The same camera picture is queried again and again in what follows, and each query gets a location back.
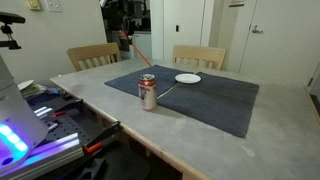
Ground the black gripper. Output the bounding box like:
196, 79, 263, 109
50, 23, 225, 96
99, 0, 147, 34

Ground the red twisted straw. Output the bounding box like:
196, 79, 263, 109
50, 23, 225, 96
119, 29, 152, 67

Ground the red and white soda can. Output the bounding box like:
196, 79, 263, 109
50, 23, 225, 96
138, 74, 157, 110

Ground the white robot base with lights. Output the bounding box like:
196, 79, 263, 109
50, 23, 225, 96
0, 56, 48, 173

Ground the white kitchen oven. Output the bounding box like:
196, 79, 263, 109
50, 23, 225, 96
112, 31, 134, 59

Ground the left wooden chair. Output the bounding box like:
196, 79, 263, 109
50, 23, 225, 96
67, 42, 121, 71

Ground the wooden chair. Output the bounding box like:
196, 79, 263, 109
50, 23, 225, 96
172, 45, 226, 70
67, 42, 121, 71

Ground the dark blue left mat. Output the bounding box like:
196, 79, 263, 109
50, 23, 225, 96
104, 64, 195, 100

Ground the right wooden chair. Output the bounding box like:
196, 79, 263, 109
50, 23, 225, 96
172, 45, 226, 70

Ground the white round plate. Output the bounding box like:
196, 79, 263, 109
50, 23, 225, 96
175, 73, 201, 84

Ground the beige thermostat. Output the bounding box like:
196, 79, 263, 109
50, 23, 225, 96
26, 0, 41, 11

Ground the stack of papers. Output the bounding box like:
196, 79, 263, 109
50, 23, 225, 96
18, 80, 48, 98

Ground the black perforated breadboard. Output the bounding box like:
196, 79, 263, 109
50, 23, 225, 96
43, 115, 92, 145

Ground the dark grey right mat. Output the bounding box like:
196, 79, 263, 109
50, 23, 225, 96
158, 72, 259, 138

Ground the black orange bar clamp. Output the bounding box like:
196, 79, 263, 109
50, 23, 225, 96
83, 121, 122, 154

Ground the white light switch plate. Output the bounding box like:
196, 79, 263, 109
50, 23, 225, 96
45, 0, 62, 13

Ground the black camera on mount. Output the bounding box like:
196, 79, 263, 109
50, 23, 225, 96
0, 12, 26, 50

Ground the aluminium extrusion rail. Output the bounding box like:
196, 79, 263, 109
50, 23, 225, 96
0, 133, 84, 180

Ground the white door with handle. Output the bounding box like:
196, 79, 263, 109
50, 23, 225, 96
240, 0, 320, 85

